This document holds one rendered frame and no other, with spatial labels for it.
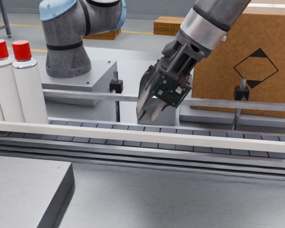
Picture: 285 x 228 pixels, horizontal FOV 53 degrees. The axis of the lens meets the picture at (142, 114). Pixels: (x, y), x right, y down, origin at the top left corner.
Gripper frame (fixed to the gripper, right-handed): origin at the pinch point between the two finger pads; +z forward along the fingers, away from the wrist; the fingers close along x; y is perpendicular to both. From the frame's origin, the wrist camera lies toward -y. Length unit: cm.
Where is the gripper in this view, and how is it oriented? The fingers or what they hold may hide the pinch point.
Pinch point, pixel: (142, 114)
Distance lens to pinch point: 63.6
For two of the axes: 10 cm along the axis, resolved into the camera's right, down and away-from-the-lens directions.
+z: -5.0, 7.2, 4.9
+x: 8.6, 4.9, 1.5
